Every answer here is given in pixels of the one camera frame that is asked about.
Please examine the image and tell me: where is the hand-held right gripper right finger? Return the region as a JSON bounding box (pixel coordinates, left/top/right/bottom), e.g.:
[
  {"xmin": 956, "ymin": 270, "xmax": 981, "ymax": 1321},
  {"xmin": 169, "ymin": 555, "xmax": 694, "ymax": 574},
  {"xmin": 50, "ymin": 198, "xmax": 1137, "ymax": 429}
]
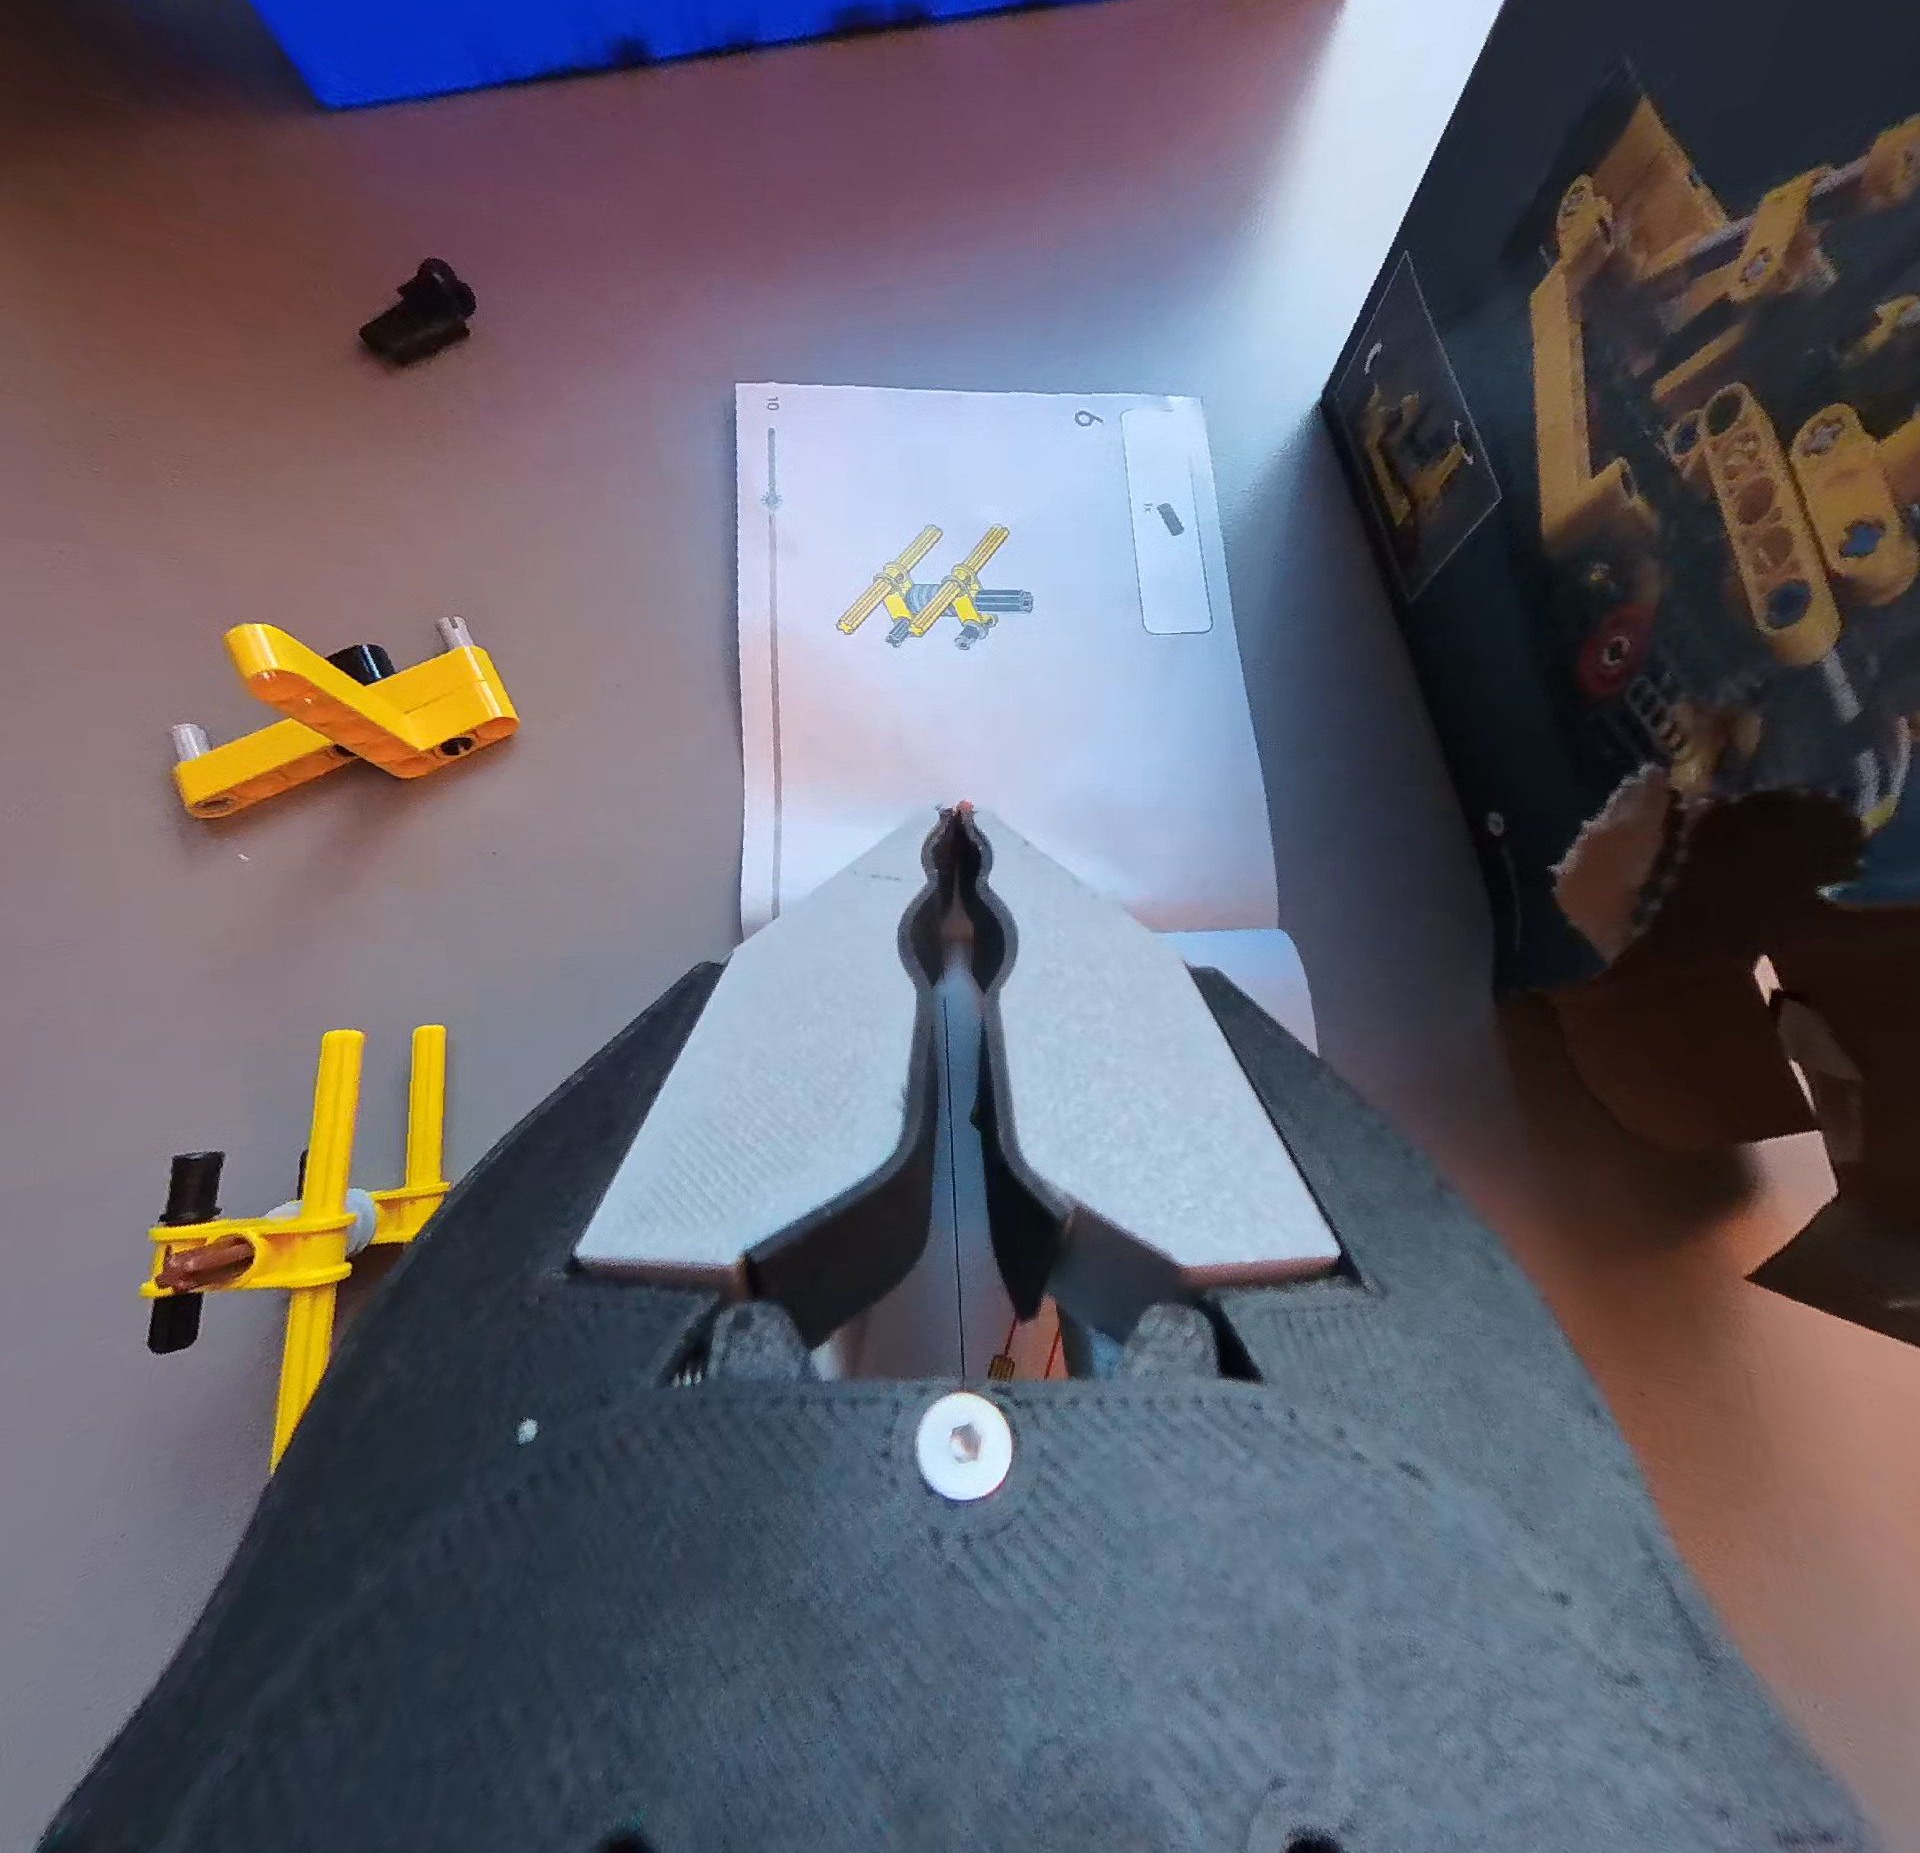
[{"xmin": 957, "ymin": 808, "xmax": 1344, "ymax": 1347}]

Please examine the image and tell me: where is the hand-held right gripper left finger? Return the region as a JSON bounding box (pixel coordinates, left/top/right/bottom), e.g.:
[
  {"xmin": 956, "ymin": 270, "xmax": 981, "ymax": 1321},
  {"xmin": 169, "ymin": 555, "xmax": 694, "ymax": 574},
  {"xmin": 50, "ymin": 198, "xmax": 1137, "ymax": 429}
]
[{"xmin": 573, "ymin": 808, "xmax": 960, "ymax": 1355}]

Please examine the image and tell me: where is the lego instruction booklet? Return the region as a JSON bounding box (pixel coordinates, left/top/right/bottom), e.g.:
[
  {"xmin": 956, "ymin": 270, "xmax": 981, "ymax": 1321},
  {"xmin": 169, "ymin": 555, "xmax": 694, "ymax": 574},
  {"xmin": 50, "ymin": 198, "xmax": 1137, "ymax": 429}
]
[{"xmin": 732, "ymin": 380, "xmax": 1321, "ymax": 1053}]

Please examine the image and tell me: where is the dark lego set box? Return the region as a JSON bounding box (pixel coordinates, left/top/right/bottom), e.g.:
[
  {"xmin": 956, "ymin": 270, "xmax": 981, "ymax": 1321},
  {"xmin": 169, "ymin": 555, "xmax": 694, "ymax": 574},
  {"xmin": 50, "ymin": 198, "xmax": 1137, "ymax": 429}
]
[{"xmin": 1318, "ymin": 0, "xmax": 1920, "ymax": 1346}]

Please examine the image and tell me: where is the yellow lego axle assembly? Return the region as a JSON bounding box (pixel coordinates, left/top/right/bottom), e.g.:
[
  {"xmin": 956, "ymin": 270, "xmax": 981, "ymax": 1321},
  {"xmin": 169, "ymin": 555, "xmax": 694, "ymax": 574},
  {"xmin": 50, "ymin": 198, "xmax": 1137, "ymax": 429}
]
[{"xmin": 138, "ymin": 1024, "xmax": 453, "ymax": 1477}]

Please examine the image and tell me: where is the yellow crossed lego beam assembly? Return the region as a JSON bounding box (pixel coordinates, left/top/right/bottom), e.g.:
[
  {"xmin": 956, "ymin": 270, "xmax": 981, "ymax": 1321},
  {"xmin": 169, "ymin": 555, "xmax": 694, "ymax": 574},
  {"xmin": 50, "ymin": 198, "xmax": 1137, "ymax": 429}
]
[{"xmin": 169, "ymin": 617, "xmax": 520, "ymax": 823}]

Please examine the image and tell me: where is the small black lego connector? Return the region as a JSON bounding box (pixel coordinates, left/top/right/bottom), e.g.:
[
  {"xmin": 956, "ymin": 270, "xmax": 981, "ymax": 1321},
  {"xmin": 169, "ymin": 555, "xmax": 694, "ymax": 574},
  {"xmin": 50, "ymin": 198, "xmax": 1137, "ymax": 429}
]
[{"xmin": 358, "ymin": 258, "xmax": 478, "ymax": 371}]

